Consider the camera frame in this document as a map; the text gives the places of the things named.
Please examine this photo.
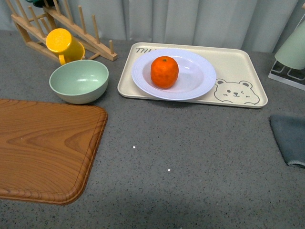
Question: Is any white cup holder stand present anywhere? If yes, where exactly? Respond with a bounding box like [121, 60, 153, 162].
[268, 0, 305, 92]

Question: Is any dark green object on rack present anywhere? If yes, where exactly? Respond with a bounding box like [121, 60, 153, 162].
[26, 0, 51, 8]

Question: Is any yellow plastic mug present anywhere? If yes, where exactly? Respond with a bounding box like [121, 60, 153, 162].
[46, 28, 85, 65]

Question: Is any white round plate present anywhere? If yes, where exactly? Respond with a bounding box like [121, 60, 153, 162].
[132, 48, 216, 101]

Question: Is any dark grey cloth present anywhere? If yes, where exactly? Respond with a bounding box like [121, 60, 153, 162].
[270, 114, 305, 168]

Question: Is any light green bowl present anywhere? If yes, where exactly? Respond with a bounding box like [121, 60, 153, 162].
[49, 60, 109, 104]

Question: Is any brown wooden cutting board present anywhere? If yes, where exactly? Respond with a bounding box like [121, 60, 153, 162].
[0, 99, 108, 205]

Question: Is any wooden dish rack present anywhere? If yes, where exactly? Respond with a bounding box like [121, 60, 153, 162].
[6, 0, 117, 61]

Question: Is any light green upturned cup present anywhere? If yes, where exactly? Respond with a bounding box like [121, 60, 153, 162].
[275, 21, 305, 70]

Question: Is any beige bear serving tray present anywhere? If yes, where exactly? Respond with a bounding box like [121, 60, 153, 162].
[117, 42, 268, 108]

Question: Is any orange mandarin fruit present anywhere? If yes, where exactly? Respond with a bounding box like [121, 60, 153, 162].
[150, 56, 179, 89]

